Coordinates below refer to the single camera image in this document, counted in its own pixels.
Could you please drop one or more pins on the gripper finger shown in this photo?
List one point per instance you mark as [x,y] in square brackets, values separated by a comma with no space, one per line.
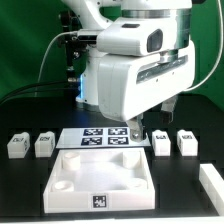
[167,109]
[137,130]

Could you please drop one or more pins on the white marker sheet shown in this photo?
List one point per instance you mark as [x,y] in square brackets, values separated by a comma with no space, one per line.
[102,137]

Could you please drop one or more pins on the white camera on stand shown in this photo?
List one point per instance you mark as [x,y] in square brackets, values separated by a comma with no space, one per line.
[88,36]

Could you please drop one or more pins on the black camera stand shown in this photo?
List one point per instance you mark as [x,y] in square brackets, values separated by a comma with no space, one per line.
[74,49]

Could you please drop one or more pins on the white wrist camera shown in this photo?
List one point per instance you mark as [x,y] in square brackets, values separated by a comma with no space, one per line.
[139,37]

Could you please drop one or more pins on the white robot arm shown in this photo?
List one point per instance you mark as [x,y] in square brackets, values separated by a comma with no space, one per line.
[100,14]

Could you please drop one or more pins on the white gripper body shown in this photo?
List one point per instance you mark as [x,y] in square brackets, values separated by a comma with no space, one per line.
[129,86]

